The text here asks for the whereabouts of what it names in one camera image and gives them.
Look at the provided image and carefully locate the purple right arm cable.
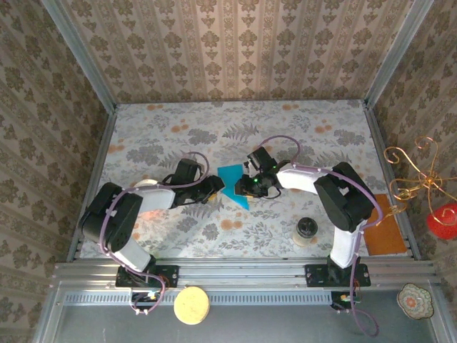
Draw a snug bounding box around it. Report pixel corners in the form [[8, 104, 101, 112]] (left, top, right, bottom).
[[256, 134, 385, 337]]

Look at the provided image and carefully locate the small black controller board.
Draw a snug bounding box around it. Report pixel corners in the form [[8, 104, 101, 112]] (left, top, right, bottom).
[[330, 291, 362, 312], [129, 289, 161, 316]]

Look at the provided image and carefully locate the small patterned ceramic dish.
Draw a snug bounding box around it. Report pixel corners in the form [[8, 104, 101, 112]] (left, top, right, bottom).
[[396, 282, 435, 319]]

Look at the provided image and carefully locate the glass jar with black lid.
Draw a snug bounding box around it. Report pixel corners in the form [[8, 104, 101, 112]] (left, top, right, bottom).
[[291, 217, 319, 248]]

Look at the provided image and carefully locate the red ball ornament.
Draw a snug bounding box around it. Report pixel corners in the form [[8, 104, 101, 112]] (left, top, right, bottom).
[[426, 203, 457, 240]]

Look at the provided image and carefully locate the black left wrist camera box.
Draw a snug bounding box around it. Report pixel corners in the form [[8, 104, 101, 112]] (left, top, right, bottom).
[[176, 159, 201, 184]]

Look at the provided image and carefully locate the aluminium side rail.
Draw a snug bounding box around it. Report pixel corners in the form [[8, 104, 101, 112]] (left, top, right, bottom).
[[66, 106, 118, 264], [362, 101, 422, 261]]

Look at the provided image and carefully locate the aluminium corner post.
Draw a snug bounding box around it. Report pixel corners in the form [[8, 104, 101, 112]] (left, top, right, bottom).
[[41, 0, 118, 112], [364, 0, 435, 108]]

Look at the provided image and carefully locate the gold wire ornament stand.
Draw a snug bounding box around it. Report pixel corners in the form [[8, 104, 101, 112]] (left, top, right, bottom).
[[374, 135, 457, 227]]

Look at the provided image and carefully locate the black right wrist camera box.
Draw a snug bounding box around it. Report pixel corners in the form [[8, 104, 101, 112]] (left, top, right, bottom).
[[244, 146, 276, 172]]

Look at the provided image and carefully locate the teal square paper sheet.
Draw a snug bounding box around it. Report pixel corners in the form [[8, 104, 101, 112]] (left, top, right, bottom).
[[216, 163, 251, 211]]

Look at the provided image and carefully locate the aluminium frame rail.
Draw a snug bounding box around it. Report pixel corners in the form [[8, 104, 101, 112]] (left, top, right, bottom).
[[53, 257, 438, 287]]

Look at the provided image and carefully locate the yellow round sponge disc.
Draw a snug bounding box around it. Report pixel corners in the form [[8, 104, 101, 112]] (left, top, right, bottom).
[[173, 285, 211, 326]]

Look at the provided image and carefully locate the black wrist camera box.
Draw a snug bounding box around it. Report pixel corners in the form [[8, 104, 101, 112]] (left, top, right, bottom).
[[176, 159, 201, 184], [244, 146, 276, 172]]

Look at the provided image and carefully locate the grey slotted cable duct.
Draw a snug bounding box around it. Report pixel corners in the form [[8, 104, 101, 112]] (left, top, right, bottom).
[[62, 289, 340, 307]]

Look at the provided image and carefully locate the orange rectangular board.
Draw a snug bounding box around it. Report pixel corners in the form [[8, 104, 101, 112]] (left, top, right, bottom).
[[362, 194, 408, 257]]

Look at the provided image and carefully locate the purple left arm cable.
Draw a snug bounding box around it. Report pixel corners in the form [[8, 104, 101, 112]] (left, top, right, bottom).
[[99, 151, 210, 317]]

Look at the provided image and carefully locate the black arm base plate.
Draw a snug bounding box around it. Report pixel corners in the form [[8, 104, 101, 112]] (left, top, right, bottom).
[[304, 263, 371, 288], [114, 264, 180, 289]]

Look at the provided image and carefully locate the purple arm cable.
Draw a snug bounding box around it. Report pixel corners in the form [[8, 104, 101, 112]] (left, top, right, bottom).
[[99, 151, 210, 317], [256, 134, 385, 337]]

